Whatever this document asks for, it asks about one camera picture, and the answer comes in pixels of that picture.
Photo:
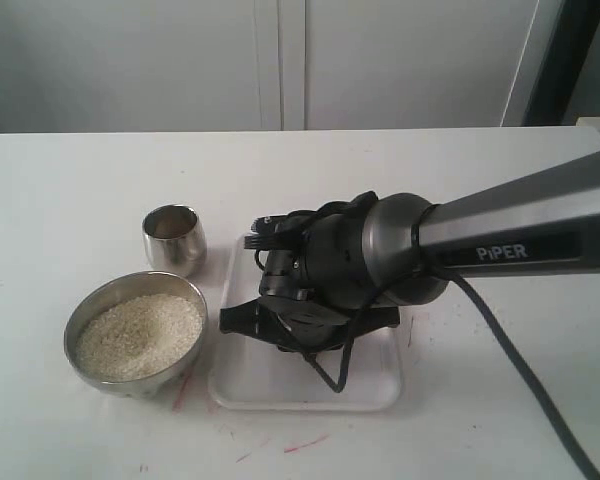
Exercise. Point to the white plastic tray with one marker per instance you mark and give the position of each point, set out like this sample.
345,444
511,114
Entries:
247,374

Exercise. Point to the small steel cup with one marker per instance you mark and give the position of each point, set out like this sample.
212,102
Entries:
174,240

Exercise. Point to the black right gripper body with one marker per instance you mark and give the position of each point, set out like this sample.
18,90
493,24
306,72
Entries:
268,303

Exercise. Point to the white cabinet doors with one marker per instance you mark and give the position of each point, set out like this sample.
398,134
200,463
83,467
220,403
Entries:
99,66

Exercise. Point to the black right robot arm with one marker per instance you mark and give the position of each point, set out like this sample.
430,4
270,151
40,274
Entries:
343,270

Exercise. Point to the steel bowl with rice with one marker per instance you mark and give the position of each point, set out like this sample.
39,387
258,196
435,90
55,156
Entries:
121,290

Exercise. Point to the white rice pile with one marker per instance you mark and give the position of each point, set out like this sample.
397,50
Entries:
139,338

